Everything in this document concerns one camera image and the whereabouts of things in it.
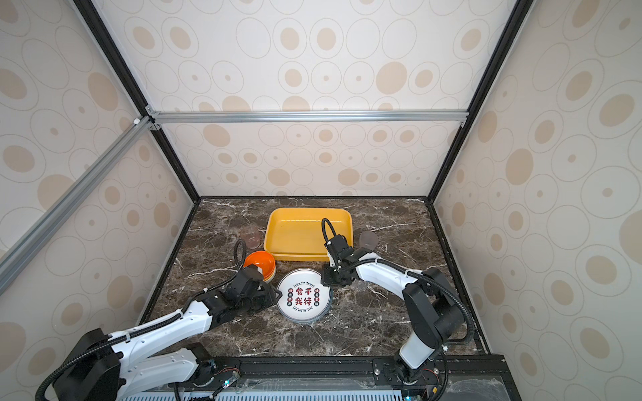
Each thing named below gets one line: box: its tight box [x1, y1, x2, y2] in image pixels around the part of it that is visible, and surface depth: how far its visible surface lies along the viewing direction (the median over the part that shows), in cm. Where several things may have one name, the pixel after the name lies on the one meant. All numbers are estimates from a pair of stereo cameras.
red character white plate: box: [276, 268, 333, 325], surface depth 88 cm
